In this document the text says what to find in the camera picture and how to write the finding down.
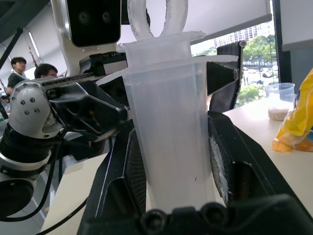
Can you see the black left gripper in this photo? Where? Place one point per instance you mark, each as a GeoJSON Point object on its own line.
{"type": "Point", "coordinates": [105, 64]}

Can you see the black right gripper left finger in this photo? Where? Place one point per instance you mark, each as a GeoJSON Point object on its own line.
{"type": "Point", "coordinates": [115, 176]}

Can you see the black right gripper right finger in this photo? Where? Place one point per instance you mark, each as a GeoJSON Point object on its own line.
{"type": "Point", "coordinates": [247, 161]}

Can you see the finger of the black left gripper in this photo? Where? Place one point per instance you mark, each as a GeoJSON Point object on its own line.
{"type": "Point", "coordinates": [220, 76]}

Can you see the translucent plastic syringe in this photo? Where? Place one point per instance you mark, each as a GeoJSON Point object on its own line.
{"type": "Point", "coordinates": [168, 117]}

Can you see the clear plastic cup with grains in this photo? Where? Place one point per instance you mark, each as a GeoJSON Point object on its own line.
{"type": "Point", "coordinates": [278, 102]}

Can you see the black office chair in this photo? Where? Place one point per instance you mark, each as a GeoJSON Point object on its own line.
{"type": "Point", "coordinates": [227, 54]}

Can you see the person with glasses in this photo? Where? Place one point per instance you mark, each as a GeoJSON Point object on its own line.
{"type": "Point", "coordinates": [46, 71]}

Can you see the yellow plastic snack bag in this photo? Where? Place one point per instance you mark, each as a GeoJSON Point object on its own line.
{"type": "Point", "coordinates": [298, 117]}

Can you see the person in dark shirt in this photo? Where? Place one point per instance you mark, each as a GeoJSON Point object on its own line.
{"type": "Point", "coordinates": [15, 73]}

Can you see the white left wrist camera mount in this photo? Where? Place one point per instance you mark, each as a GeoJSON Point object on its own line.
{"type": "Point", "coordinates": [94, 22]}

